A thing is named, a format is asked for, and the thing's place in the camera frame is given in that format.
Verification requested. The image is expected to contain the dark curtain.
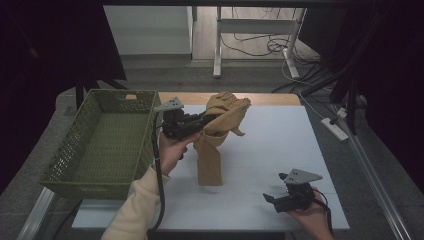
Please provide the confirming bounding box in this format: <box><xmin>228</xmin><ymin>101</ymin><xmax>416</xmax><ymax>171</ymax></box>
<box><xmin>299</xmin><ymin>5</ymin><xmax>424</xmax><ymax>188</ymax></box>
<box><xmin>0</xmin><ymin>0</ymin><xmax>128</xmax><ymax>195</ymax></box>

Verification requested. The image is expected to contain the tan cloth garment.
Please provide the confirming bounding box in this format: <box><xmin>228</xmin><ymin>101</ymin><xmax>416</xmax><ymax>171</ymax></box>
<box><xmin>193</xmin><ymin>91</ymin><xmax>253</xmax><ymax>187</ymax></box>

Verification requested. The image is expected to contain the white desk frame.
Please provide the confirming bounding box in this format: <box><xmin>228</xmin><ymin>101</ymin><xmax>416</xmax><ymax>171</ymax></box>
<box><xmin>213</xmin><ymin>6</ymin><xmax>308</xmax><ymax>80</ymax></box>

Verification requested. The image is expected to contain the white power strip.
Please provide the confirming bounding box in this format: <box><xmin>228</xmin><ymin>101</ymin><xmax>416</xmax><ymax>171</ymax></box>
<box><xmin>320</xmin><ymin>117</ymin><xmax>350</xmax><ymax>142</ymax></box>

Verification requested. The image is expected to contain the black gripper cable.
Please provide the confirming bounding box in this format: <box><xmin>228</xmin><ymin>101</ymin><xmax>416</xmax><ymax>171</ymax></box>
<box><xmin>313</xmin><ymin>189</ymin><xmax>335</xmax><ymax>236</ymax></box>
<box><xmin>150</xmin><ymin>111</ymin><xmax>167</xmax><ymax>232</ymax></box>

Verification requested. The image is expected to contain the black floor cable tangle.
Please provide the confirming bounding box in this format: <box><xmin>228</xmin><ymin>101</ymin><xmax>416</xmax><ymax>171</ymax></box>
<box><xmin>219</xmin><ymin>31</ymin><xmax>322</xmax><ymax>66</ymax></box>

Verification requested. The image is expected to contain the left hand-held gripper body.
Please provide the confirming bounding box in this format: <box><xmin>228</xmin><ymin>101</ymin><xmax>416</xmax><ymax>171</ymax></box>
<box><xmin>153</xmin><ymin>96</ymin><xmax>206</xmax><ymax>141</ymax></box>

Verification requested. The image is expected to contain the person's right hand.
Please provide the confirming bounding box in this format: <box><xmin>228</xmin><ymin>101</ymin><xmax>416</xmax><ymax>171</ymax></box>
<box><xmin>286</xmin><ymin>187</ymin><xmax>335</xmax><ymax>240</ymax></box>

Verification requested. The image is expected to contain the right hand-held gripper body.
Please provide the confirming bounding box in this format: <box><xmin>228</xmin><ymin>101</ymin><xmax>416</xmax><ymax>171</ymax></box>
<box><xmin>273</xmin><ymin>168</ymin><xmax>324</xmax><ymax>214</ymax></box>

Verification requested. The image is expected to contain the aluminium rail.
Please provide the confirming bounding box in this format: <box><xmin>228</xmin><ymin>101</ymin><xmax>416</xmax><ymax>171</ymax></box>
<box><xmin>329</xmin><ymin>103</ymin><xmax>414</xmax><ymax>240</ymax></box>
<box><xmin>16</xmin><ymin>187</ymin><xmax>56</xmax><ymax>240</ymax></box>

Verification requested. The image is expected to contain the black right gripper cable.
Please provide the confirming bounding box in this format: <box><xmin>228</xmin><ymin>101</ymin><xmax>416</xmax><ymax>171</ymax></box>
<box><xmin>313</xmin><ymin>189</ymin><xmax>335</xmax><ymax>236</ymax></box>

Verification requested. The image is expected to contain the black stand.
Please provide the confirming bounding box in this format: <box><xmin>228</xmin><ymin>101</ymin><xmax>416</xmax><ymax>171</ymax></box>
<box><xmin>329</xmin><ymin>74</ymin><xmax>368</xmax><ymax>136</ymax></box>

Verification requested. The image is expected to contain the white cabinet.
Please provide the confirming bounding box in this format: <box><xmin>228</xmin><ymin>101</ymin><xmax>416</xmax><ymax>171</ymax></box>
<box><xmin>103</xmin><ymin>5</ymin><xmax>195</xmax><ymax>56</ymax></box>

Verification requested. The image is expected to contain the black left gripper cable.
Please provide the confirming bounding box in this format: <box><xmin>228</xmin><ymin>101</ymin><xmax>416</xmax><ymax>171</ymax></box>
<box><xmin>150</xmin><ymin>111</ymin><xmax>167</xmax><ymax>232</ymax></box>

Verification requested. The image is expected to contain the white floor cable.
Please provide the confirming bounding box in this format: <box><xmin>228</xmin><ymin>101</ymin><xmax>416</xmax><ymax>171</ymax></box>
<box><xmin>281</xmin><ymin>59</ymin><xmax>334</xmax><ymax>122</ymax></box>

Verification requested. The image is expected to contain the person's left hand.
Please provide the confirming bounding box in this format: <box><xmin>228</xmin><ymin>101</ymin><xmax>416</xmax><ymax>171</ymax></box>
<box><xmin>157</xmin><ymin>131</ymin><xmax>203</xmax><ymax>177</ymax></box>

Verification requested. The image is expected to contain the green perforated plastic basket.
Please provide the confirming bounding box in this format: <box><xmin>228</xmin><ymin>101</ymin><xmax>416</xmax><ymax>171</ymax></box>
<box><xmin>39</xmin><ymin>88</ymin><xmax>165</xmax><ymax>202</ymax></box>

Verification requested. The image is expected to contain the white table board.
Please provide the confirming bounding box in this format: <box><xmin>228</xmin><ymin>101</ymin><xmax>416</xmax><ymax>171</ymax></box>
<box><xmin>71</xmin><ymin>104</ymin><xmax>351</xmax><ymax>232</ymax></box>

